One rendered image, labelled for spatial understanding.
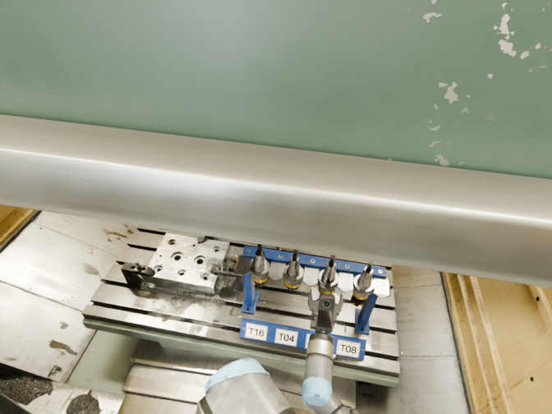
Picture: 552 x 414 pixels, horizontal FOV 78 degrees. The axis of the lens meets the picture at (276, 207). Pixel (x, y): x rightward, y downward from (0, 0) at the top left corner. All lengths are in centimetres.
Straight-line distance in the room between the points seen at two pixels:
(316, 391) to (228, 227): 85
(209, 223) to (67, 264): 183
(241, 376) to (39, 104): 60
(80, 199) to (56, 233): 190
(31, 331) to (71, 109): 169
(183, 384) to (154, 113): 137
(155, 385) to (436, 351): 108
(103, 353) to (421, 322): 136
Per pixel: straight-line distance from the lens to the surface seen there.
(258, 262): 107
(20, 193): 20
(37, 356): 182
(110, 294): 157
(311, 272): 112
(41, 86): 20
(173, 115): 16
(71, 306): 189
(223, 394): 72
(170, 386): 151
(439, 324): 161
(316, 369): 100
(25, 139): 19
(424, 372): 153
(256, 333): 132
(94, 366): 177
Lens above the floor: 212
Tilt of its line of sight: 43 degrees down
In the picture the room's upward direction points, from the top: 2 degrees clockwise
